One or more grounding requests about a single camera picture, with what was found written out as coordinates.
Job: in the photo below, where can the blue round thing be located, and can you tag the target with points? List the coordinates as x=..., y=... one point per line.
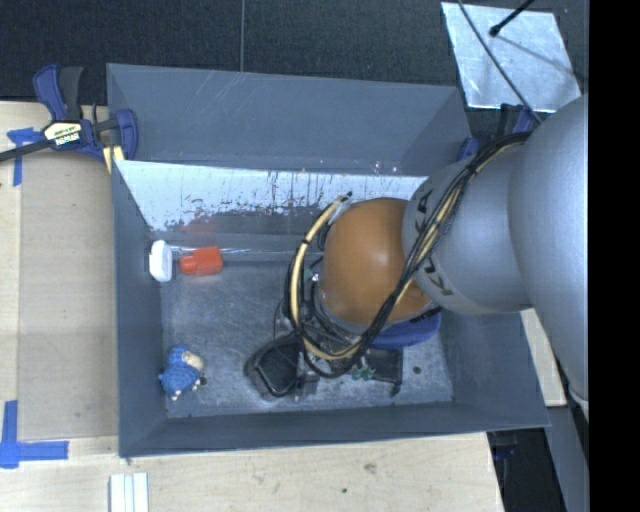
x=405, y=335

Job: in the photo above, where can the blue toy animal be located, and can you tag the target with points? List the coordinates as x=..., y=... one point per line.
x=179, y=372

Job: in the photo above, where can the pale wood flat board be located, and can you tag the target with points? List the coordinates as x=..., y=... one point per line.
x=65, y=280

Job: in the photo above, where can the black sunglasses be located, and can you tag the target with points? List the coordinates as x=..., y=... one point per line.
x=274, y=369

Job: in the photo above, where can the grey metal bin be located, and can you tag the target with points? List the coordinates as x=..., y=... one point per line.
x=225, y=320

